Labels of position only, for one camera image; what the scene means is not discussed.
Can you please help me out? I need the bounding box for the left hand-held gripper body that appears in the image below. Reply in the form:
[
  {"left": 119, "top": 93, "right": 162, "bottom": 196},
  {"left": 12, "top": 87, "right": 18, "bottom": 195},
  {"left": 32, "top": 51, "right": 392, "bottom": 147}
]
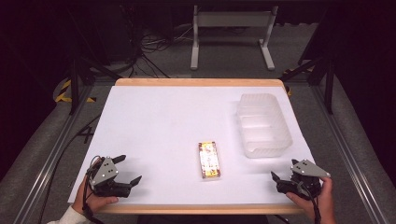
[{"left": 87, "top": 156, "right": 134, "bottom": 199}]

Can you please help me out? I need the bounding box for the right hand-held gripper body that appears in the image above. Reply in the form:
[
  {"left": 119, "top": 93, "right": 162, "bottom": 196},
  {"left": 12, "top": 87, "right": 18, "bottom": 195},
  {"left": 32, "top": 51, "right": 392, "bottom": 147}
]
[{"left": 277, "top": 159, "right": 332, "bottom": 201}]

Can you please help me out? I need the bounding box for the person's left hand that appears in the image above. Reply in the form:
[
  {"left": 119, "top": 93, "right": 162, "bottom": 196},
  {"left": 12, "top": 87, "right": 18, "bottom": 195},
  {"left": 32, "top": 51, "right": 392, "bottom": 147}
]
[{"left": 71, "top": 157, "right": 120, "bottom": 216}]

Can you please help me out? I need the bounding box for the person's right hand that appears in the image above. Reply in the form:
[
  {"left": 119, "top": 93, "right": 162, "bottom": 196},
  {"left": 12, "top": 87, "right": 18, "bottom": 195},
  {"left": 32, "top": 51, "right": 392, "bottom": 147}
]
[{"left": 285, "top": 176, "right": 338, "bottom": 224}]

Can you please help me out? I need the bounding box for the clear plastic container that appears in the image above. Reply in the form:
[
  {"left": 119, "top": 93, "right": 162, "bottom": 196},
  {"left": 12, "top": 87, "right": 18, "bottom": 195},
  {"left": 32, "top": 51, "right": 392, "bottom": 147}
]
[{"left": 236, "top": 92, "right": 294, "bottom": 160}]

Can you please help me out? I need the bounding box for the white table cover sheet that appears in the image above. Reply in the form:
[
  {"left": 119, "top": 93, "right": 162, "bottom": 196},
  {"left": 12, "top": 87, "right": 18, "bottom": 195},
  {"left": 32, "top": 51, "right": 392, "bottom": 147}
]
[{"left": 67, "top": 85, "right": 316, "bottom": 205}]

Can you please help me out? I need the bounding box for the yellow printed snack box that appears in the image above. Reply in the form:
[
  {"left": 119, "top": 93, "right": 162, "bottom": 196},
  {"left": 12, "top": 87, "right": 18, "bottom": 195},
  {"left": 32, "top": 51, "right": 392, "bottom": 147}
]
[{"left": 197, "top": 141, "right": 221, "bottom": 180}]

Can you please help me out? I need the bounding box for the yellow black hazard tape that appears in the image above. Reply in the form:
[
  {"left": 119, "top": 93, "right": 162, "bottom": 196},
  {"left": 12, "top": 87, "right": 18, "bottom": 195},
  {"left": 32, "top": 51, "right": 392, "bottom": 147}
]
[
  {"left": 283, "top": 67, "right": 314, "bottom": 97},
  {"left": 54, "top": 79, "right": 97, "bottom": 104}
]

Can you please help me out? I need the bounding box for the black metal stand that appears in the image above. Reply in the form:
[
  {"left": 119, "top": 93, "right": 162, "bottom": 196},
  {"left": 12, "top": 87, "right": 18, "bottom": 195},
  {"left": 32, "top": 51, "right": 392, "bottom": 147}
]
[
  {"left": 278, "top": 8, "right": 339, "bottom": 115},
  {"left": 64, "top": 6, "right": 123, "bottom": 116}
]

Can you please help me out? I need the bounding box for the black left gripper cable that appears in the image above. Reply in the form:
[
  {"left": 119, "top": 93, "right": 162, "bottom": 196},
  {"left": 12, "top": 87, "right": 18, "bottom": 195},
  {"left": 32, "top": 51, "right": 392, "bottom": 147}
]
[{"left": 81, "top": 155, "right": 106, "bottom": 224}]

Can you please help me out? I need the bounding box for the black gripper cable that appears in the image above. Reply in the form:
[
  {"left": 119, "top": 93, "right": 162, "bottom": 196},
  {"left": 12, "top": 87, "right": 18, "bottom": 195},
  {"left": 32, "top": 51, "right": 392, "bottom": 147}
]
[
  {"left": 297, "top": 181, "right": 322, "bottom": 224},
  {"left": 81, "top": 155, "right": 106, "bottom": 224}
]

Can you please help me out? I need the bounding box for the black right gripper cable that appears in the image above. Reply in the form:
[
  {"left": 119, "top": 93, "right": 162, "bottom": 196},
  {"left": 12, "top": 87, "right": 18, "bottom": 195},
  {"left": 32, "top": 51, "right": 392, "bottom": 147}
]
[{"left": 297, "top": 181, "right": 322, "bottom": 224}]

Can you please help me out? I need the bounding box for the aluminium frame rail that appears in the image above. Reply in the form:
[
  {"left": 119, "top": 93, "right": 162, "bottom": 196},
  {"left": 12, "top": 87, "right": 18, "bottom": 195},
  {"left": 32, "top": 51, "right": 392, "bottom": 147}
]
[
  {"left": 311, "top": 84, "right": 390, "bottom": 224},
  {"left": 12, "top": 83, "right": 95, "bottom": 224}
]

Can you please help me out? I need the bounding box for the tangle of black floor cables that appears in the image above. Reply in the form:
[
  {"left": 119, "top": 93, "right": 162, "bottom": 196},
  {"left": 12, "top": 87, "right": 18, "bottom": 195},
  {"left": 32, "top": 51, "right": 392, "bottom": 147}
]
[{"left": 120, "top": 6, "right": 194, "bottom": 78}]

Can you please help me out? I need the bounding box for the white metal table frame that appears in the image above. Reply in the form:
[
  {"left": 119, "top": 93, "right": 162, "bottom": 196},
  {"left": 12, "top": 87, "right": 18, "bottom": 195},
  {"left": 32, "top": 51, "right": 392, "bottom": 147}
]
[{"left": 190, "top": 5, "right": 279, "bottom": 71}]

